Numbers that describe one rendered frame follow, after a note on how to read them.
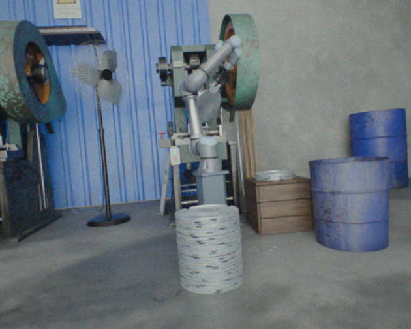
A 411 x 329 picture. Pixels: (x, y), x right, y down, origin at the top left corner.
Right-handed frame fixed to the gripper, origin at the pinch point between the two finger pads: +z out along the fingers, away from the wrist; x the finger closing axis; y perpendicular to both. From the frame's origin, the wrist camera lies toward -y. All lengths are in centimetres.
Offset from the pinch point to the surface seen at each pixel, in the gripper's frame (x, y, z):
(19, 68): -99, 82, 63
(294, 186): 94, 5, 10
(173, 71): -43.2, -3.8, 11.0
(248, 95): 13.2, -31.2, -9.4
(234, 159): 42, -18, 34
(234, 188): 58, -17, 52
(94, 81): -81, 32, 54
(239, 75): 2.9, -16.4, -19.2
